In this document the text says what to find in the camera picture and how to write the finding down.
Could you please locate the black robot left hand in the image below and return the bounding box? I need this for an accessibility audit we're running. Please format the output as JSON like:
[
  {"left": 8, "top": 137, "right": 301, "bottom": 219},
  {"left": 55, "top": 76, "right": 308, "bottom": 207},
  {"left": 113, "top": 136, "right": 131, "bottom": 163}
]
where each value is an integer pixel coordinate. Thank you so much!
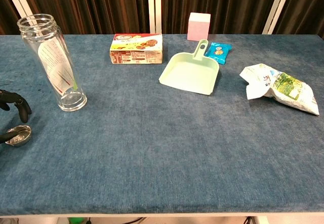
[{"left": 0, "top": 89, "right": 32, "bottom": 145}]

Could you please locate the light green plastic dustpan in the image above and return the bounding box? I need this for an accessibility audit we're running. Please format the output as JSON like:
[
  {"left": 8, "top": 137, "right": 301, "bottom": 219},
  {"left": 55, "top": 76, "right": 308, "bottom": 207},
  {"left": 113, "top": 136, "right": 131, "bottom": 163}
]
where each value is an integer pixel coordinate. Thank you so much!
[{"left": 158, "top": 39, "right": 220, "bottom": 96}]

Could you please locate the small blue snack packet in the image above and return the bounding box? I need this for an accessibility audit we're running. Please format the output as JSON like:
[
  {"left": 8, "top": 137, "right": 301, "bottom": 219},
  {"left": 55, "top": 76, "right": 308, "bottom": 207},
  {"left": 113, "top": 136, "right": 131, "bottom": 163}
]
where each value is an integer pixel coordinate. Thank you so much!
[{"left": 204, "top": 41, "right": 233, "bottom": 65}]

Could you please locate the blue table cloth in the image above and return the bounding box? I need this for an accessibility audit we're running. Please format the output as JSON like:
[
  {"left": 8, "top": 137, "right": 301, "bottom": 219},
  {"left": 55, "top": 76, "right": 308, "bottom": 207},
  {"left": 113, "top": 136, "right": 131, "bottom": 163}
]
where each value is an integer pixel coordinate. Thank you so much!
[{"left": 0, "top": 33, "right": 324, "bottom": 216}]

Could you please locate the dark brown curtain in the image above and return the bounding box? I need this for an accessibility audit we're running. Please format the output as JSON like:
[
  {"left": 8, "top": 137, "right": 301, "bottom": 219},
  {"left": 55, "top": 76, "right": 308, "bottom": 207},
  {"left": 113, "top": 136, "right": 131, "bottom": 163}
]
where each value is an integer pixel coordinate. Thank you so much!
[{"left": 0, "top": 0, "right": 324, "bottom": 35}]

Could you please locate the cookie box with red print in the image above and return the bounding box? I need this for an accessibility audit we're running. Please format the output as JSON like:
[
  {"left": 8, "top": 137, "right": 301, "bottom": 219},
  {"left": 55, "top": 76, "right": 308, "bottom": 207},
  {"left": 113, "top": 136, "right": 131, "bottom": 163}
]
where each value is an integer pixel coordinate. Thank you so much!
[{"left": 109, "top": 33, "right": 163, "bottom": 65}]

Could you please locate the pink cube block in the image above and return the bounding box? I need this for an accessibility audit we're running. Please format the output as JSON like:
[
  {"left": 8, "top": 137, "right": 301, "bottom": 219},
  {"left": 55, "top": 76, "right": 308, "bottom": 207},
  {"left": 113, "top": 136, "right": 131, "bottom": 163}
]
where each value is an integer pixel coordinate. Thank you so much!
[{"left": 187, "top": 12, "right": 212, "bottom": 41}]

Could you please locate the printed paper leaflet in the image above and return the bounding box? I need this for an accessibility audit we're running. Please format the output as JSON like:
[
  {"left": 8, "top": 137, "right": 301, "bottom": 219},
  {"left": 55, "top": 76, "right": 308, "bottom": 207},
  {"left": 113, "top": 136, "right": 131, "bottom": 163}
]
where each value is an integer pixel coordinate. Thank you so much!
[{"left": 37, "top": 41, "right": 78, "bottom": 96}]

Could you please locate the white and green snack bag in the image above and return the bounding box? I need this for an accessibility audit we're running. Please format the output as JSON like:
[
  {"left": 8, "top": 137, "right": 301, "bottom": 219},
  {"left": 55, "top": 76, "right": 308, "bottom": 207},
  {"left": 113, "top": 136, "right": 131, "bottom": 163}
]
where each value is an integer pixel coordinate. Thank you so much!
[{"left": 239, "top": 63, "right": 320, "bottom": 116}]

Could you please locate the transparent plastic bottle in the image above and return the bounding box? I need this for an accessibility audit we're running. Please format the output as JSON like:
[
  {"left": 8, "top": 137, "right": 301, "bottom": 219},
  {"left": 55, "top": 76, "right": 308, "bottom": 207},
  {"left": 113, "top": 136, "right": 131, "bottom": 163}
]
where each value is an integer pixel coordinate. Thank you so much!
[{"left": 17, "top": 13, "right": 88, "bottom": 112}]

